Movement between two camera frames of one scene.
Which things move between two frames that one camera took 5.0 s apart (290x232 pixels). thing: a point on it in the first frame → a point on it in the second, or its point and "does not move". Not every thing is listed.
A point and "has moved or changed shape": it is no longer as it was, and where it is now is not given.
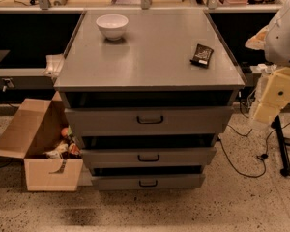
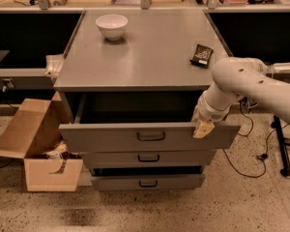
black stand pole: x=276 y=124 does not move
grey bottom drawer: x=147 y=182 does not move
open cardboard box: x=33 y=128 does not move
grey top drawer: x=150 y=121 has moved or changed shape
